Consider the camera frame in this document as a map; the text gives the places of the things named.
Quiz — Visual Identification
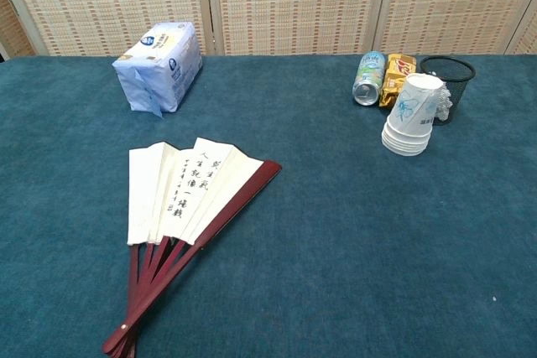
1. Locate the red-ribbed paper folding fan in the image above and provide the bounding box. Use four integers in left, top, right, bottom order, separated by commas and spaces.
102, 137, 283, 357

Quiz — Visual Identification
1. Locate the blue table cloth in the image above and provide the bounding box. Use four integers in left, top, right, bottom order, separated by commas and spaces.
0, 54, 537, 358

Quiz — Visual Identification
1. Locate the green-white drink can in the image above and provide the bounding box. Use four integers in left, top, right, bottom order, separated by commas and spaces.
352, 50, 387, 106

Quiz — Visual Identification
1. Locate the blue tissue pack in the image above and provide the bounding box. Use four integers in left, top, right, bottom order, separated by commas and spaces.
112, 21, 204, 119

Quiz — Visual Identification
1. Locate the stack of white paper cups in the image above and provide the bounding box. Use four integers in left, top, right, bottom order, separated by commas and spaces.
381, 73, 446, 157

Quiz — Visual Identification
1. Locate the yellow snack packet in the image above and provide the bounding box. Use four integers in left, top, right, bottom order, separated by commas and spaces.
378, 53, 418, 108

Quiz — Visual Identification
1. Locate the crumpled white wrapper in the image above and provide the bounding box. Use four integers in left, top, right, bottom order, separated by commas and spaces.
434, 83, 454, 121

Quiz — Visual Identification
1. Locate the black mesh pen holder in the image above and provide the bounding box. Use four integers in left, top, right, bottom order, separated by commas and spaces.
420, 55, 477, 126

